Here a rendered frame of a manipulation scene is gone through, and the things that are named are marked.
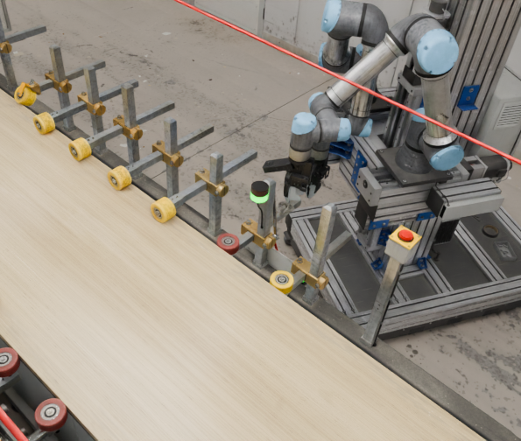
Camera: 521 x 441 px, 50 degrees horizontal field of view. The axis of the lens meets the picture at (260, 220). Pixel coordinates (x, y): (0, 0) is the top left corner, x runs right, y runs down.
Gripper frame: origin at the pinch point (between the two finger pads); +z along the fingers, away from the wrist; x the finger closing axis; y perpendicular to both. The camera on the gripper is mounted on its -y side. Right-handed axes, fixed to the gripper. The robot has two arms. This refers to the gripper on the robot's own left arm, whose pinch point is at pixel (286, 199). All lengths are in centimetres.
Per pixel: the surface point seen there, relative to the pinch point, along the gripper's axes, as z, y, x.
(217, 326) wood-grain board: 11, -2, -54
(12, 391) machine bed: 84, -86, -70
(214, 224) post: 24.6, -28.3, -0.1
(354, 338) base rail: 31, 38, -25
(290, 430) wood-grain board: 11, 29, -76
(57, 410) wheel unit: 10, -29, -96
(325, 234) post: -5.8, 18.8, -17.2
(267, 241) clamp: 14.5, -2.5, -9.5
